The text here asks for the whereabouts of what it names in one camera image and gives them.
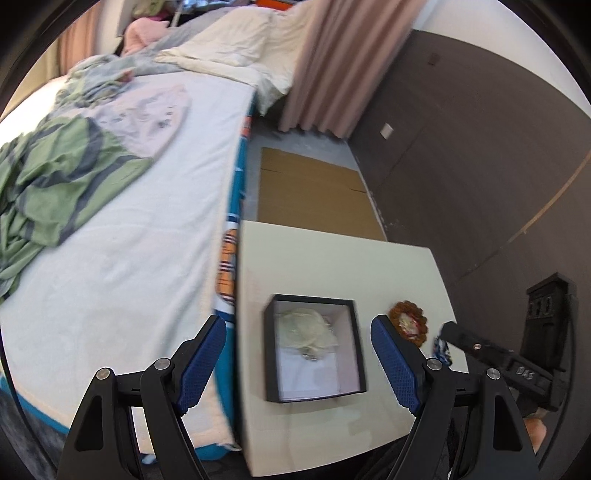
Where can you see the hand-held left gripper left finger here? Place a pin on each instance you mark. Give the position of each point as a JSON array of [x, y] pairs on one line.
[[203, 364]]

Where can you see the white side table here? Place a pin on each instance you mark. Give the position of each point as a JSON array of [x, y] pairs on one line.
[[332, 263]]

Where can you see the cream duvet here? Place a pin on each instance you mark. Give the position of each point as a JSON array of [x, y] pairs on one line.
[[231, 41]]

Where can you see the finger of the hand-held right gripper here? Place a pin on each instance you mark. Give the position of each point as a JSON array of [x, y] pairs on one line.
[[471, 345]]

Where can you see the grey blanket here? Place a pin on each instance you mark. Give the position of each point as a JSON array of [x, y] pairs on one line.
[[194, 32]]

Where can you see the bed with white sheet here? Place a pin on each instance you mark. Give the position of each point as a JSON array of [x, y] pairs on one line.
[[138, 258]]

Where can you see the pink plush toy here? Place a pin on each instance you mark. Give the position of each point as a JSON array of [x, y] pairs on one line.
[[141, 37]]

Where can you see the pink curtain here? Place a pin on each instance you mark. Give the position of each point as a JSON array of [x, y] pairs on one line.
[[78, 41], [332, 69]]

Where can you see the pink printed cloth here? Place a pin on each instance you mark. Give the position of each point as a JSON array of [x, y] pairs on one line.
[[147, 120]]

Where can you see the flat cardboard sheet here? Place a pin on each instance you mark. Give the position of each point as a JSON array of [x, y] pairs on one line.
[[314, 194]]

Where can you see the green striped blanket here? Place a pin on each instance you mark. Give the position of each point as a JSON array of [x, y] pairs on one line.
[[55, 175]]

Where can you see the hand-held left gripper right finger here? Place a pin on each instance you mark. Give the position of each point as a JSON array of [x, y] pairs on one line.
[[392, 360]]

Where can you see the teal cartoon printed bed cover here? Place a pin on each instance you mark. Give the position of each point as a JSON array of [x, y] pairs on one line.
[[228, 263]]

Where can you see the white wall switch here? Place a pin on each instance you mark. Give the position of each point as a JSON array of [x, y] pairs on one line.
[[387, 131]]

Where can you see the black jewelry box white lining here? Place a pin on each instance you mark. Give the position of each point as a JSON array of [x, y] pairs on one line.
[[318, 378]]

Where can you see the cream translucent pouch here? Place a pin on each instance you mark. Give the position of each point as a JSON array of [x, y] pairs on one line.
[[304, 327]]

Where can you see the person's right hand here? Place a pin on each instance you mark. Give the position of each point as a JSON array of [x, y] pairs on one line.
[[536, 434]]

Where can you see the small silver jewelry piece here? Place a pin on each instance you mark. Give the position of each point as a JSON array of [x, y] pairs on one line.
[[310, 356]]

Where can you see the blue and white hair accessory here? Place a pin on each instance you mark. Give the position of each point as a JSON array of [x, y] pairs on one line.
[[443, 351]]

